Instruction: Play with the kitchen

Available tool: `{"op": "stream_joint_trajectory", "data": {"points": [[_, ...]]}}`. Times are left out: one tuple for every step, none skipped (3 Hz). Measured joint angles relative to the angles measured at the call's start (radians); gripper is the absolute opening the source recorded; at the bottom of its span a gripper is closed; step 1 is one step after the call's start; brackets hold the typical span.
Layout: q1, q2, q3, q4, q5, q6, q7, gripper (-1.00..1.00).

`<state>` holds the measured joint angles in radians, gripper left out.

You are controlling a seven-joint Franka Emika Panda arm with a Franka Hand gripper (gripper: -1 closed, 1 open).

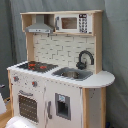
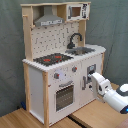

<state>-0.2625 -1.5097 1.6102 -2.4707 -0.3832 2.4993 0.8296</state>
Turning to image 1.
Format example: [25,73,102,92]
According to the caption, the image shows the black toy faucet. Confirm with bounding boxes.
[76,50,94,70]

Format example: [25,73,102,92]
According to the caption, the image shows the toy microwave oven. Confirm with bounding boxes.
[55,14,92,34]

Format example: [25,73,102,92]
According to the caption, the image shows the grey toy sink basin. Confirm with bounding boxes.
[53,67,92,81]

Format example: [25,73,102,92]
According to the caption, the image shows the grey backdrop curtain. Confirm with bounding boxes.
[0,0,128,128]

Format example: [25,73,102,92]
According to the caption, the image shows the grey toy ice dispenser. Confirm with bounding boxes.
[55,93,71,120]

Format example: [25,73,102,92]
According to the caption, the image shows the white wooden toy kitchen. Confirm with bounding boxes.
[8,10,115,128]

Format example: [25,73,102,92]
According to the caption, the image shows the grey cabinet door handle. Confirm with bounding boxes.
[47,101,52,119]

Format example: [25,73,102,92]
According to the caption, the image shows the right red stove knob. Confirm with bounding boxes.
[32,81,37,87]

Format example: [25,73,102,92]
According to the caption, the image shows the white toy oven door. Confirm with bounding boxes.
[12,85,44,127]

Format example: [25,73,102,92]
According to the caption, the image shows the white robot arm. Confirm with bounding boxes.
[0,93,6,115]

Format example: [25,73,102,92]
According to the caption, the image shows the black toy stovetop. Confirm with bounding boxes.
[20,61,56,72]

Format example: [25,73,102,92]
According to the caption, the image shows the grey toy range hood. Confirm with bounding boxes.
[25,15,54,34]

